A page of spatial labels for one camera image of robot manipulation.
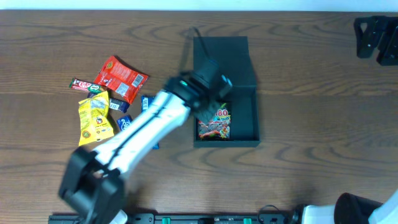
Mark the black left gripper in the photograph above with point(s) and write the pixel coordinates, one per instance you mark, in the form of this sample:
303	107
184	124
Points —
213	104

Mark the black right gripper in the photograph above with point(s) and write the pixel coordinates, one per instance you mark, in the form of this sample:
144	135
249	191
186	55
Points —
376	35

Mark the dark green box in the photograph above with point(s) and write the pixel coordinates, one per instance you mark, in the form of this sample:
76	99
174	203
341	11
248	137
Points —
232	56

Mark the Haribo gummy bag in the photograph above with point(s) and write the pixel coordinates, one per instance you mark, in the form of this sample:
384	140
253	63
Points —
218	127

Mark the blue Oreo cookie pack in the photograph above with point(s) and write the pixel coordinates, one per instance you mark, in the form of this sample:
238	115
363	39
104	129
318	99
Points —
146	101

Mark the red candy bag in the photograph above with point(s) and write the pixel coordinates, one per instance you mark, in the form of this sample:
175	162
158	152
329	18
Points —
122	79

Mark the yellow candy bag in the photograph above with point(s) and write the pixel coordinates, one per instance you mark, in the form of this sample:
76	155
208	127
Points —
94	123

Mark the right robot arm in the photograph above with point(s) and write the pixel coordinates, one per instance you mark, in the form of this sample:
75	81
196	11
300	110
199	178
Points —
349	208

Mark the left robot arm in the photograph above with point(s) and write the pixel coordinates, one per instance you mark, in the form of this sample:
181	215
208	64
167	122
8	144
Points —
93	184

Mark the dark blue chocolate bar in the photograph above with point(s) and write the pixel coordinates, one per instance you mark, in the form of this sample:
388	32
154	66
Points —
118	104

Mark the blue Eclipse mints tin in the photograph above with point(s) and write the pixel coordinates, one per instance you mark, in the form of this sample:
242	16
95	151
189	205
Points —
124	122

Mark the KitKat Milo bar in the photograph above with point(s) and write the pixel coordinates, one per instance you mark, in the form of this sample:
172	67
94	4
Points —
81	85

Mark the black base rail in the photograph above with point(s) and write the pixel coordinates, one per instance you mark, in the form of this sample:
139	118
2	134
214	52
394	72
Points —
267	218

